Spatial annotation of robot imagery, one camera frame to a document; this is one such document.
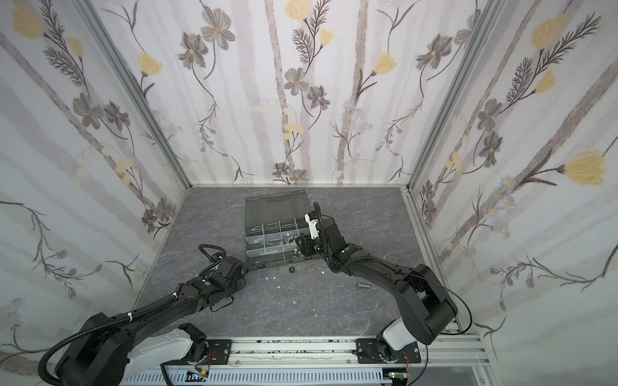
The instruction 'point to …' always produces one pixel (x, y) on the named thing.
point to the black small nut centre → (291, 269)
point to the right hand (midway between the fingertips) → (296, 232)
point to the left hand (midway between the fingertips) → (238, 274)
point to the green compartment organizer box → (273, 223)
